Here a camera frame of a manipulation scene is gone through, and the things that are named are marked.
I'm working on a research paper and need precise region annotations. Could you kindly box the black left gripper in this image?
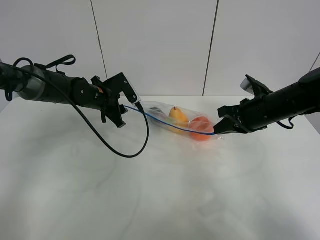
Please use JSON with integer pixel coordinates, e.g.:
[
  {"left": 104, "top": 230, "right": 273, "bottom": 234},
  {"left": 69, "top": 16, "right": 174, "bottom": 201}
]
[{"left": 91, "top": 76, "right": 127, "bottom": 128}]

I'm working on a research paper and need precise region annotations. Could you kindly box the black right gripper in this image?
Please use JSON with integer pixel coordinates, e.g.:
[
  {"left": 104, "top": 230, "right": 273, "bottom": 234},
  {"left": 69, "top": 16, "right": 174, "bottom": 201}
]
[{"left": 213, "top": 98, "right": 268, "bottom": 135}]

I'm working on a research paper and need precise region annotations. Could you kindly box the clear zip bag blue zipper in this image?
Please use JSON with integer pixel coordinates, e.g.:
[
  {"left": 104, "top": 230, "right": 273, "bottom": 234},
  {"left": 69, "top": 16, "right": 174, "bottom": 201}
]
[{"left": 140, "top": 101, "right": 224, "bottom": 142}]

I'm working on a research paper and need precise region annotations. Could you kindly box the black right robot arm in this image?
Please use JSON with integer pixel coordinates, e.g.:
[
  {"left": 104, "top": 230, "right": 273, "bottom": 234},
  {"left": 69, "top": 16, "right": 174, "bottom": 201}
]
[{"left": 213, "top": 68, "right": 320, "bottom": 135}]

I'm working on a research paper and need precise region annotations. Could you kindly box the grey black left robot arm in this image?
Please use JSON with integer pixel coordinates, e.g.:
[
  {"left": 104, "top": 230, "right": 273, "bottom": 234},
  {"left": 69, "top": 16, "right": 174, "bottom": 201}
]
[{"left": 0, "top": 55, "right": 137, "bottom": 128}]

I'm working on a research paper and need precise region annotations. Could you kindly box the orange fruit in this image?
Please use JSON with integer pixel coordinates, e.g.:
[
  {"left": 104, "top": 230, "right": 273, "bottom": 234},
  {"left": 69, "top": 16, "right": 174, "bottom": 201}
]
[{"left": 189, "top": 116, "right": 214, "bottom": 142}]

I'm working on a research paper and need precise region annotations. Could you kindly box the purple eggplant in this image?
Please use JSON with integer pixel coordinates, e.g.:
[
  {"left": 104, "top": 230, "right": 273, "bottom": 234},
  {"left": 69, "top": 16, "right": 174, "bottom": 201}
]
[{"left": 149, "top": 107, "right": 167, "bottom": 120}]

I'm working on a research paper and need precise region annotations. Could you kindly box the yellow pear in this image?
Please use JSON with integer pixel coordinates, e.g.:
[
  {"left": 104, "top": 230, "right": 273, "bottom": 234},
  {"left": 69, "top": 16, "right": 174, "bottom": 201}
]
[{"left": 168, "top": 106, "right": 189, "bottom": 129}]

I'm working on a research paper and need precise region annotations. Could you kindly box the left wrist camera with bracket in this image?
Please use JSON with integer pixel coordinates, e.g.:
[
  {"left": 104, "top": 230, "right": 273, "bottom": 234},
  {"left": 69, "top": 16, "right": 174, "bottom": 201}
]
[{"left": 102, "top": 72, "right": 141, "bottom": 105}]

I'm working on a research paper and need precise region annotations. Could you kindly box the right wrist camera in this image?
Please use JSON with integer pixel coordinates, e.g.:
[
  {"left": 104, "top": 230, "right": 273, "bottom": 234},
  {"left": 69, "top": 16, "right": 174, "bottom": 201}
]
[{"left": 240, "top": 74, "right": 273, "bottom": 97}]

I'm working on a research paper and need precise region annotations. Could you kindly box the black camera cable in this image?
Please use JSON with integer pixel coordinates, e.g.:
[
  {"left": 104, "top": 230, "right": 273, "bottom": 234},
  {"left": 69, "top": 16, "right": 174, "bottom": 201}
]
[{"left": 12, "top": 57, "right": 151, "bottom": 159}]

